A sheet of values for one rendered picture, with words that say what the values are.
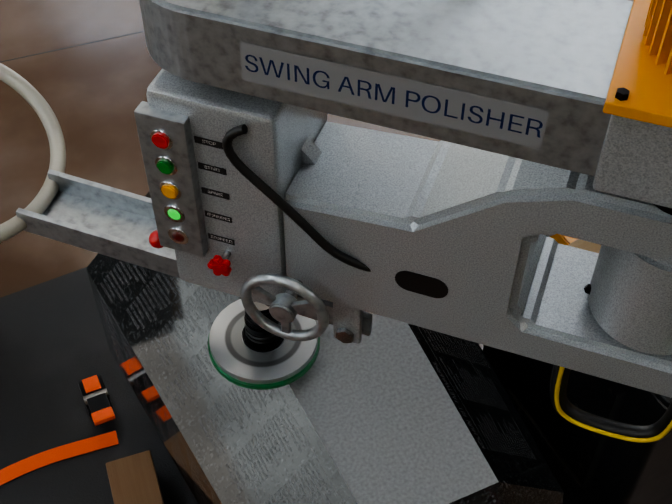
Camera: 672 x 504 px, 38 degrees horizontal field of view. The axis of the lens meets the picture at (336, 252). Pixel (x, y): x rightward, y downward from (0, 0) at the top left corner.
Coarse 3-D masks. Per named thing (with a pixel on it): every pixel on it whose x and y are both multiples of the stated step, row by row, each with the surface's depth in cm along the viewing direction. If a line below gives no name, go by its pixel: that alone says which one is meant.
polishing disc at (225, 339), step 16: (240, 304) 197; (224, 320) 194; (240, 320) 194; (304, 320) 194; (224, 336) 192; (240, 336) 192; (224, 352) 189; (240, 352) 189; (256, 352) 189; (272, 352) 189; (288, 352) 189; (304, 352) 189; (224, 368) 187; (240, 368) 186; (256, 368) 186; (272, 368) 186; (288, 368) 186
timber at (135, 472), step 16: (112, 464) 257; (128, 464) 257; (144, 464) 257; (112, 480) 254; (128, 480) 254; (144, 480) 254; (112, 496) 252; (128, 496) 251; (144, 496) 251; (160, 496) 251
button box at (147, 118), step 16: (144, 112) 139; (160, 112) 139; (144, 128) 141; (160, 128) 140; (176, 128) 139; (144, 144) 144; (176, 144) 141; (192, 144) 142; (144, 160) 146; (176, 160) 144; (192, 160) 144; (160, 176) 148; (176, 176) 146; (192, 176) 145; (160, 192) 150; (192, 192) 148; (160, 208) 153; (192, 208) 150; (160, 224) 156; (176, 224) 155; (192, 224) 153; (160, 240) 159; (192, 240) 156
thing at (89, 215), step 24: (72, 192) 189; (96, 192) 186; (120, 192) 184; (24, 216) 180; (48, 216) 185; (72, 216) 186; (96, 216) 186; (120, 216) 186; (144, 216) 186; (72, 240) 180; (96, 240) 178; (120, 240) 176; (144, 240) 182; (144, 264) 178; (168, 264) 175; (312, 312) 170; (336, 336) 167
